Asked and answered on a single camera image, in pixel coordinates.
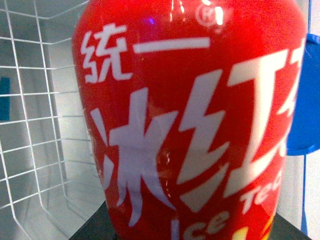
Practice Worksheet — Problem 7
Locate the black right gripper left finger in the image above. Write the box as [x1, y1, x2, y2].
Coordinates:
[69, 201, 118, 240]

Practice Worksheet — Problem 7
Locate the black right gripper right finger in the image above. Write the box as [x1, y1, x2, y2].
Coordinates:
[268, 213, 311, 240]

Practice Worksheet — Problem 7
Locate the white wire basket near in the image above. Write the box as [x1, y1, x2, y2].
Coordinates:
[0, 0, 104, 240]

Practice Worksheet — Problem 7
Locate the red ice tea bottle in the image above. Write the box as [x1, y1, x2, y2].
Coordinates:
[72, 0, 307, 240]

